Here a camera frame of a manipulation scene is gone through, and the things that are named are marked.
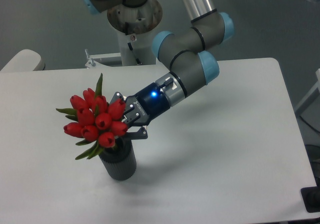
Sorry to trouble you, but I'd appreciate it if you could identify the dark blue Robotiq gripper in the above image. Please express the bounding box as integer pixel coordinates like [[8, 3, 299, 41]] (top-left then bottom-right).
[[109, 82, 171, 140]]

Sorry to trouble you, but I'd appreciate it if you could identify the red tulip bouquet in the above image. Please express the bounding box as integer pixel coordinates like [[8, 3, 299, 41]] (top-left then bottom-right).
[[56, 74, 128, 160]]

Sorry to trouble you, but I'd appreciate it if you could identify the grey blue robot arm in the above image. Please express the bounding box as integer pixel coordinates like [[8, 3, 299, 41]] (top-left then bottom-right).
[[83, 0, 234, 140]]

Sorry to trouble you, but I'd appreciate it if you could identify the dark grey ribbed vase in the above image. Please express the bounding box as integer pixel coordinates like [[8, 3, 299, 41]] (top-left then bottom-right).
[[99, 137, 137, 181]]

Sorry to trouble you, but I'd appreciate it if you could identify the beige chair back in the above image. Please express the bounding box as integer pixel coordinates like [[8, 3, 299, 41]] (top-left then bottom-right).
[[0, 49, 46, 73]]

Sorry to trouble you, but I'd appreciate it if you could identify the white furniture at right edge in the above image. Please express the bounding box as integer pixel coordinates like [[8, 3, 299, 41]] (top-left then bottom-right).
[[294, 69, 320, 135]]

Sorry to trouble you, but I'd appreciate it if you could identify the black device at table edge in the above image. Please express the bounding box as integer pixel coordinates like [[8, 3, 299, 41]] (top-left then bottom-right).
[[300, 186, 320, 213]]

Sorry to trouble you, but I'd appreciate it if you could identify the white metal base frame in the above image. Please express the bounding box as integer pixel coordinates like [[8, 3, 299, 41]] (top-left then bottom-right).
[[84, 48, 159, 69]]

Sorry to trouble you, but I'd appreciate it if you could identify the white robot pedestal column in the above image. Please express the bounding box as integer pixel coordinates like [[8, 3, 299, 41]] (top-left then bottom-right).
[[117, 31, 156, 66]]

